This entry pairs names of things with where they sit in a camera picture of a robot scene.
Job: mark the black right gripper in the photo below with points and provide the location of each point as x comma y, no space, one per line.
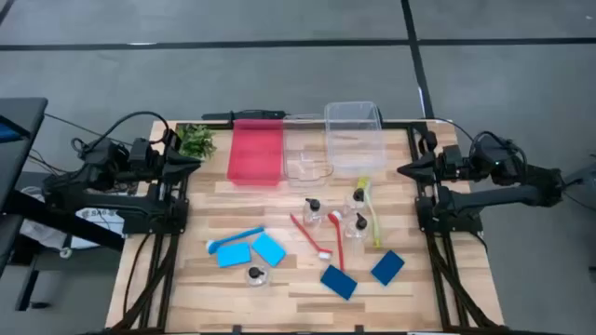
451,160

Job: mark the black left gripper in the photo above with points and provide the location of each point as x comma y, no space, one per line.
139,160

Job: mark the yellow-green dish brush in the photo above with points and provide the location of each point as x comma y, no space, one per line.
363,182

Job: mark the light blue dish brush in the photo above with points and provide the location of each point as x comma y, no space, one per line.
233,238

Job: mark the dark blue scrub sponge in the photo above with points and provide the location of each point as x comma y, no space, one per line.
387,267
338,282

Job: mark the red round-head dish brush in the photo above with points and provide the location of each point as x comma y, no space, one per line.
340,246

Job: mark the light blue sponge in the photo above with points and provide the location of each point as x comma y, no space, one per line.
234,255
269,249

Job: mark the thin red dish brush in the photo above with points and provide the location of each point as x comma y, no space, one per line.
307,235

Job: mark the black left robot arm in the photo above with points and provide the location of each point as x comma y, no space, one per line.
116,205

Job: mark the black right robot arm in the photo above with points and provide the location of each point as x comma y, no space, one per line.
489,197

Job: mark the green plant in white pot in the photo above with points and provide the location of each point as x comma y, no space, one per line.
195,142

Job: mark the pink plastic bin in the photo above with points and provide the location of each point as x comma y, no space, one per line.
255,153

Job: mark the large clear plastic bin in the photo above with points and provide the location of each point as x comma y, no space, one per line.
354,139

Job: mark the white printed cardboard box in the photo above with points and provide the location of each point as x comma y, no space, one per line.
93,216

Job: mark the small clear plastic bin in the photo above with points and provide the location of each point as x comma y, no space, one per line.
302,153

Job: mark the black desk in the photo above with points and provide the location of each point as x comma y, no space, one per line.
28,153

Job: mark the white plastic bag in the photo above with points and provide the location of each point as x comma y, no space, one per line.
42,232

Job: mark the dark grey chair base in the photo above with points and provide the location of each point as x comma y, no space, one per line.
582,179

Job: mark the blue lit screen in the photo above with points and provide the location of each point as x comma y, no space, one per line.
7,132

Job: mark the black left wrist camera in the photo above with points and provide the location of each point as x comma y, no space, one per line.
171,139

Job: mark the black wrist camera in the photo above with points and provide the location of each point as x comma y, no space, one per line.
171,139
429,139

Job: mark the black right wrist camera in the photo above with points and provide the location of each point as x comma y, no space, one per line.
429,139

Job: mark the black aluminium table frame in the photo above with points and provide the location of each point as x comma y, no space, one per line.
222,125

